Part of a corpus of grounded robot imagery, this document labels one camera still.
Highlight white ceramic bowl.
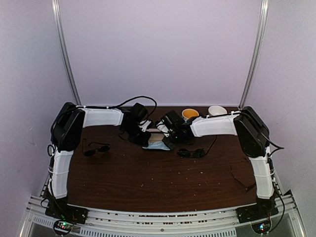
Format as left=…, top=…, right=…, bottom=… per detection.
left=208, top=105, right=227, bottom=116

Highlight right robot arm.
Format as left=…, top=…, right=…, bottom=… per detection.
left=156, top=107, right=275, bottom=218

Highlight black sunglasses dark lenses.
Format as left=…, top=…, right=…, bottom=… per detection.
left=177, top=135, right=218, bottom=159

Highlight front aluminium rail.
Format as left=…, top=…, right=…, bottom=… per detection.
left=18, top=195, right=307, bottom=237

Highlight thin black frame glasses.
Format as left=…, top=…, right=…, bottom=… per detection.
left=81, top=139, right=111, bottom=157

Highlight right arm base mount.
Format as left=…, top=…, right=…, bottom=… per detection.
left=236, top=198, right=278, bottom=235

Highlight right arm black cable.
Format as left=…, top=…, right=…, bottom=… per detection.
left=232, top=111, right=286, bottom=223

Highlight right aluminium frame post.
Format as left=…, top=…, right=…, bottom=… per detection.
left=238, top=0, right=270, bottom=109

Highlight tortoise frame glasses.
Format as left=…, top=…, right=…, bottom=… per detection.
left=229, top=165, right=256, bottom=193

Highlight blue cleaning cloth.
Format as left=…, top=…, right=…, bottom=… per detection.
left=147, top=141, right=170, bottom=151

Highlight patterned mug yellow inside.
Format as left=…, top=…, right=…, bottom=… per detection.
left=181, top=108, right=199, bottom=121

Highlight black glasses case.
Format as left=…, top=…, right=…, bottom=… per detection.
left=142, top=128, right=171, bottom=151

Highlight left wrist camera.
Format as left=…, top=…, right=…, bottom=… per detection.
left=138, top=119, right=153, bottom=132

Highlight left aluminium frame post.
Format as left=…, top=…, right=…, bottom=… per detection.
left=51, top=0, right=81, bottom=105

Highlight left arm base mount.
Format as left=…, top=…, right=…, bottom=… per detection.
left=40, top=193, right=88, bottom=237

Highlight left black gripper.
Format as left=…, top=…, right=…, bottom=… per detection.
left=123, top=123, right=151, bottom=147

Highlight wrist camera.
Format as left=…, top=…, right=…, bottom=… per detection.
left=155, top=119, right=170, bottom=137
left=138, top=119, right=153, bottom=132

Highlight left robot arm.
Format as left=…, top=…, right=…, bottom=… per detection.
left=47, top=102, right=151, bottom=219

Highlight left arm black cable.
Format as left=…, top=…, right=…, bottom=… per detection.
left=46, top=95, right=158, bottom=158

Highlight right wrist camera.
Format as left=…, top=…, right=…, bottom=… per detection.
left=155, top=119, right=170, bottom=137

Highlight aluminium frame post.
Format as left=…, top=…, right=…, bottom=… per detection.
left=51, top=0, right=81, bottom=105
left=238, top=0, right=270, bottom=109

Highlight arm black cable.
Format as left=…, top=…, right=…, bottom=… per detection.
left=232, top=111, right=286, bottom=223
left=46, top=95, right=158, bottom=158

